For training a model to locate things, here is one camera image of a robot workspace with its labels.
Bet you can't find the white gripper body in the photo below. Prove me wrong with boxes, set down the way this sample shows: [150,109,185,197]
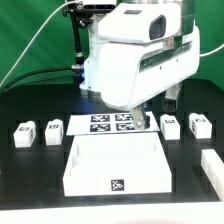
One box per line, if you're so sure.
[100,31,200,111]

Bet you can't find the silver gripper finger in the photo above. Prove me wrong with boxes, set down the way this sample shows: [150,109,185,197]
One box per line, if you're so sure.
[130,107,146,130]

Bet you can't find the white square table top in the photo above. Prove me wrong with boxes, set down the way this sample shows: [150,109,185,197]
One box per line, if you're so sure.
[63,132,172,196]

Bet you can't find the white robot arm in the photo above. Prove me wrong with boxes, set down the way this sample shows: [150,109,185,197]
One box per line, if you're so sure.
[82,0,200,130]

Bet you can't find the white tag marker sheet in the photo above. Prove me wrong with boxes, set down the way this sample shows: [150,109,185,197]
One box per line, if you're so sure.
[66,111,161,136]

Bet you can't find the white obstacle fixture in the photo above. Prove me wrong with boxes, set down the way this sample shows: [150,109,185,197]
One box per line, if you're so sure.
[201,149,224,202]

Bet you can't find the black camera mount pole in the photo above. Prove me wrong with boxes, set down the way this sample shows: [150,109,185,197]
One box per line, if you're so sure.
[62,0,93,65]

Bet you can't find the grey camera on mount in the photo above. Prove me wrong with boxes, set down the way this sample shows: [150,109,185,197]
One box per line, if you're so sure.
[83,0,117,13]

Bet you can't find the white cable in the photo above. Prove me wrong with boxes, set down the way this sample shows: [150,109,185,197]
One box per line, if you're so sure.
[0,0,83,88]

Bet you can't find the black cable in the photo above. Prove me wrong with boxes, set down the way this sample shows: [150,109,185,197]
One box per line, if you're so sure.
[0,65,84,95]

